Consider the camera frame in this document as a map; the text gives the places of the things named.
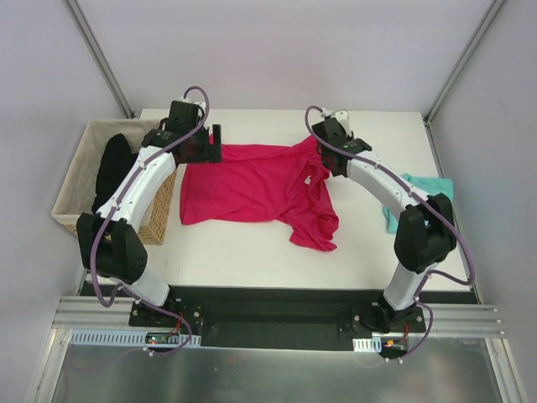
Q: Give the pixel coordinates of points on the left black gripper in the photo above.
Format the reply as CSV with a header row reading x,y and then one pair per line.
x,y
214,143

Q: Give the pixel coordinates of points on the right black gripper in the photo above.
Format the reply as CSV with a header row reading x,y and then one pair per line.
x,y
325,160

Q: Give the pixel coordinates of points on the pink t shirt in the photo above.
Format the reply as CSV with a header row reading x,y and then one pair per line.
x,y
264,183

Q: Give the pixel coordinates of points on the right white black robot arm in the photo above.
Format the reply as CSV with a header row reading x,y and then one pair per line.
x,y
422,240

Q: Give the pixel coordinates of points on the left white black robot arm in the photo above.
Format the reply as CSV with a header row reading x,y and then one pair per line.
x,y
108,239

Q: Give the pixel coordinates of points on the black garment in basket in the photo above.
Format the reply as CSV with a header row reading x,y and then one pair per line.
x,y
117,160

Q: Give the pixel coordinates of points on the teal folded t shirt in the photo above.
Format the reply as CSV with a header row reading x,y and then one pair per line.
x,y
430,185

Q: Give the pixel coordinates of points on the wicker basket with liner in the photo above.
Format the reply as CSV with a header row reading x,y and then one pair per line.
x,y
77,193

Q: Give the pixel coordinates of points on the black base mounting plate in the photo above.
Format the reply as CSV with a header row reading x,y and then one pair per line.
x,y
325,320

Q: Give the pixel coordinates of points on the right aluminium corner post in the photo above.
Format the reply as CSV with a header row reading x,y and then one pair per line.
x,y
485,23

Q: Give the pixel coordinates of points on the aluminium corner post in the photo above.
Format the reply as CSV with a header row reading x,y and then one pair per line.
x,y
96,52
485,23

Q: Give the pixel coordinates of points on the left aluminium corner post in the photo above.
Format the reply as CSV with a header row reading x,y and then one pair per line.
x,y
96,52

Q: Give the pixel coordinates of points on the right white cable duct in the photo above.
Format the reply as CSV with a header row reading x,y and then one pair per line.
x,y
367,345

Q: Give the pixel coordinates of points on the white cable duct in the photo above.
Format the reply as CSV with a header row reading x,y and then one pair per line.
x,y
367,345
116,338

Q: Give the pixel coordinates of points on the aluminium frame rail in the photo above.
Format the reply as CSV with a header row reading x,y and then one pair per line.
x,y
449,320

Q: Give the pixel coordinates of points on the left white cable duct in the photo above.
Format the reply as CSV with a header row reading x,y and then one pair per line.
x,y
116,338

